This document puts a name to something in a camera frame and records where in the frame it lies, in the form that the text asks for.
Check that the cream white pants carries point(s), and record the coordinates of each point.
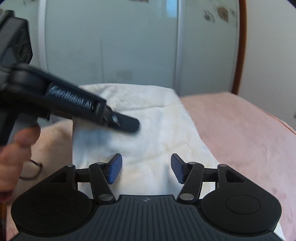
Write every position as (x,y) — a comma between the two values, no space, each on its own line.
(150,129)

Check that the pink bed sheet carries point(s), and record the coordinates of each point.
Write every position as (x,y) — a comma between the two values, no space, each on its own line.
(231,129)

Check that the brown wooden wardrobe frame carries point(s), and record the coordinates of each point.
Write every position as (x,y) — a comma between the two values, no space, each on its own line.
(240,46)

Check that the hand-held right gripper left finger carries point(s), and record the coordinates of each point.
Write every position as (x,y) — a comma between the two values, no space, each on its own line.
(115,168)

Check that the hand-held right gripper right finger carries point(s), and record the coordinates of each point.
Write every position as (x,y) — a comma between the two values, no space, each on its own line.
(178,168)

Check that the person's left hand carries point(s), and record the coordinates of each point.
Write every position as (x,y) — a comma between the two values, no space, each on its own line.
(13,162)

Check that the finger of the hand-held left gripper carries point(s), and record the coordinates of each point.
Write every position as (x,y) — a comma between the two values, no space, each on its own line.
(126,125)

